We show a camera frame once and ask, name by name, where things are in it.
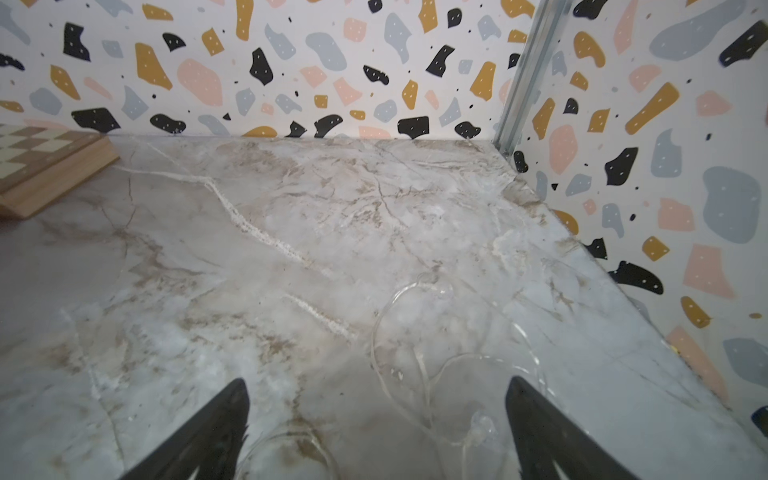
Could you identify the wooden chessboard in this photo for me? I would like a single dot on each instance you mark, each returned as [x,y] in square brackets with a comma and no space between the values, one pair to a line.
[41,165]

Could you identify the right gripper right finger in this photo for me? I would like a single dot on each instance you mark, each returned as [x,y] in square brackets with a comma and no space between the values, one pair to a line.
[549,445]

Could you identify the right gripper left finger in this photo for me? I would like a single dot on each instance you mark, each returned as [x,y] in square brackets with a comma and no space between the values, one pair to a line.
[207,446]

